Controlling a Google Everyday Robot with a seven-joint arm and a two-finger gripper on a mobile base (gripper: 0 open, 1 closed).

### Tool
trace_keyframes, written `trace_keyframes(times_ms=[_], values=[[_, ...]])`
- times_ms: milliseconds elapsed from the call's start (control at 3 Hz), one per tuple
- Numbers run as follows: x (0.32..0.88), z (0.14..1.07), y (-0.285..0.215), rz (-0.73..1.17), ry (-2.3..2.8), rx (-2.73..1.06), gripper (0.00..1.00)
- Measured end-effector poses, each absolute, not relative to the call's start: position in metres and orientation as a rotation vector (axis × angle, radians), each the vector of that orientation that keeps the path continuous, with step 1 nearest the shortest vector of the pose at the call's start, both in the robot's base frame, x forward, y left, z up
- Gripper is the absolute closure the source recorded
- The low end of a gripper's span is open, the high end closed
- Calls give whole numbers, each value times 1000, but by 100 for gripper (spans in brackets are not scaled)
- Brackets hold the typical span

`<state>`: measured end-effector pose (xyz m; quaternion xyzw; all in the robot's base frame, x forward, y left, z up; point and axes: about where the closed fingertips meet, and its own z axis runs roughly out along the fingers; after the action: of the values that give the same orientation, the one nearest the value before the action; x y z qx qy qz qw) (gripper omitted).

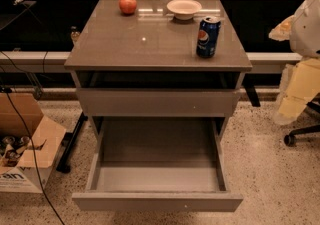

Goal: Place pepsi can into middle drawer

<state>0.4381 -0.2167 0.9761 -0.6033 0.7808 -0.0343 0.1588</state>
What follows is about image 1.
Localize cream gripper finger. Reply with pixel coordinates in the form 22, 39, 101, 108
269, 15, 295, 41

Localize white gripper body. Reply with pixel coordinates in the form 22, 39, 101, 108
276, 58, 320, 121

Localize blue pepsi can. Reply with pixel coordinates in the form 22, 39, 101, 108
196, 16, 221, 58

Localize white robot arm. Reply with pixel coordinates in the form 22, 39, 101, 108
269, 0, 320, 125

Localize grey drawer cabinet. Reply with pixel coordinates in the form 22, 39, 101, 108
65, 0, 252, 134

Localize open grey middle drawer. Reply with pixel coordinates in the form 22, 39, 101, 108
72, 118, 243, 212

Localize closed grey top drawer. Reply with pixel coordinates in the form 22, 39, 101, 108
76, 88, 240, 117

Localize black office chair base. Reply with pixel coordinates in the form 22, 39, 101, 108
283, 100, 320, 147

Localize white paper bowl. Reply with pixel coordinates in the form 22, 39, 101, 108
167, 0, 202, 20

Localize red apple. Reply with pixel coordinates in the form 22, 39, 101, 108
119, 0, 137, 15

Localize black table leg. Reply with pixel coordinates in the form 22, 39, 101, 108
56, 113, 87, 173

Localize cans in cardboard box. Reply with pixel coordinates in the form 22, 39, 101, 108
0, 136, 30, 167

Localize cardboard box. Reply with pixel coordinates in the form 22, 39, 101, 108
0, 93, 66, 193

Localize black cable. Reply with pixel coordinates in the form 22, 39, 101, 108
0, 50, 66, 225

